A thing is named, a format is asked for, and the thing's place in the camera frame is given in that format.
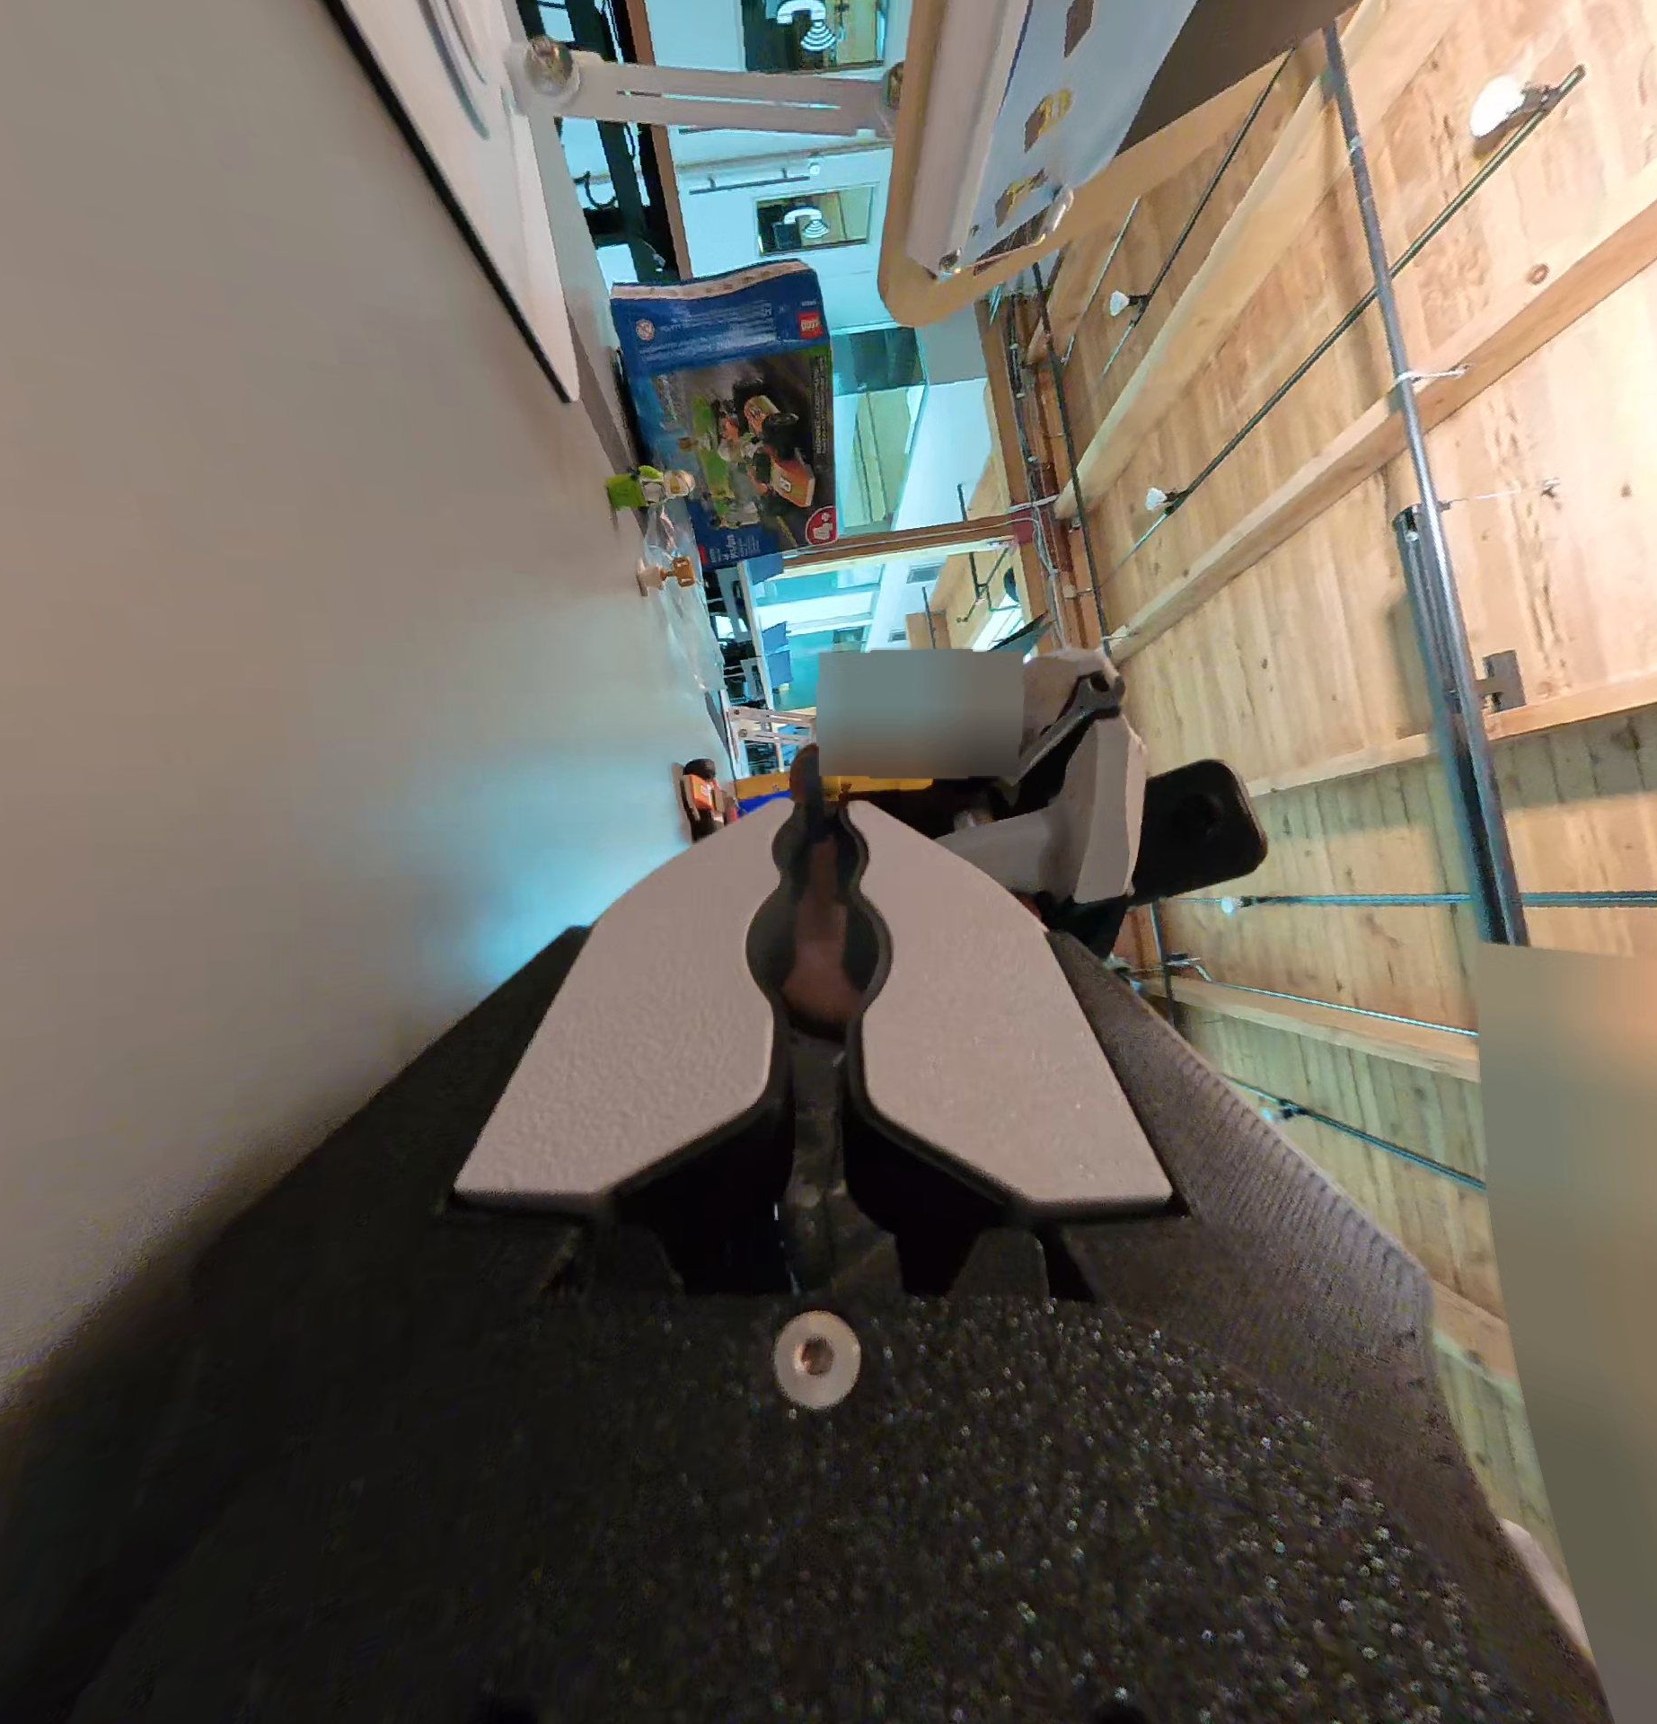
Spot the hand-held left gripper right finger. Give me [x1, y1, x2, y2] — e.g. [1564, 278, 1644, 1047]
[848, 803, 1178, 1228]

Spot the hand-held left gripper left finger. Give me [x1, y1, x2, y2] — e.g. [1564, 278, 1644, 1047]
[458, 802, 808, 1217]

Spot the lego instruction booklet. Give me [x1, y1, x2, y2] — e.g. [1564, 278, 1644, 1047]
[987, 0, 1207, 231]

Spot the white booklet stand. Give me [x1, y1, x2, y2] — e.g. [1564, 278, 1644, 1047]
[328, 0, 1261, 404]

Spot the blue lego set box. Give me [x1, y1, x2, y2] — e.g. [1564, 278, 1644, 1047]
[609, 263, 848, 575]

